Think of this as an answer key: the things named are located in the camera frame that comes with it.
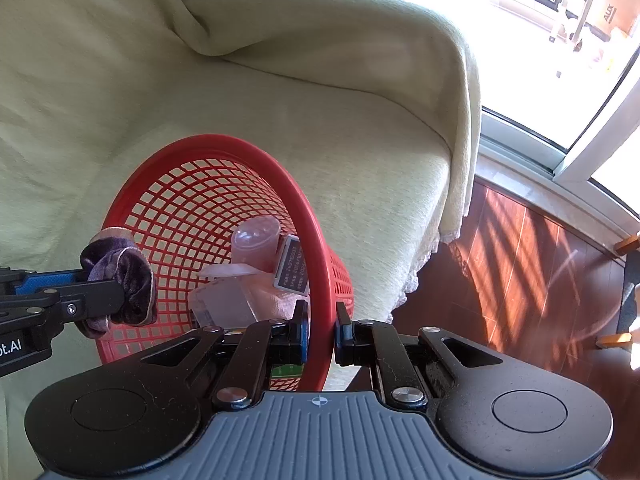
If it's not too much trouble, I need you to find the small grey label box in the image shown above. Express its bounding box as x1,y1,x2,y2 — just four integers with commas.
273,234,309,295

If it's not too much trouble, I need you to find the dark brown velvet scrunchie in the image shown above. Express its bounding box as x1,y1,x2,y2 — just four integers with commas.
76,226,157,339

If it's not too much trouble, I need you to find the clear plastic cup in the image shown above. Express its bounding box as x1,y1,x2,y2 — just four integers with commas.
231,216,281,272

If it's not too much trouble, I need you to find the red plastic mesh basket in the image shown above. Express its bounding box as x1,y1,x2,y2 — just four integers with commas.
96,134,354,391

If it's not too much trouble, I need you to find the clear box blue label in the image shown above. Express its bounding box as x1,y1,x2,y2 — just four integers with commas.
188,278,257,330

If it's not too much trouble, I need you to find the green white medicine box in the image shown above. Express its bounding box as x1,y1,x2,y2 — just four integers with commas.
271,364,304,379

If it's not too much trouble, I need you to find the dark floor mat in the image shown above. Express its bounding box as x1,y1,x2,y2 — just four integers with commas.
617,252,640,333

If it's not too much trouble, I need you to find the wooden furniture leg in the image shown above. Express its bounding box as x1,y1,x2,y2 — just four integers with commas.
614,232,640,256

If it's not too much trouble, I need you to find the cardboard box outside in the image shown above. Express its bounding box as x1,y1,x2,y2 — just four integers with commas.
587,0,639,36

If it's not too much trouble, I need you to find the white sliding window frame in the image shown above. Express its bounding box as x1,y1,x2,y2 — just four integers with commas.
480,44,639,234

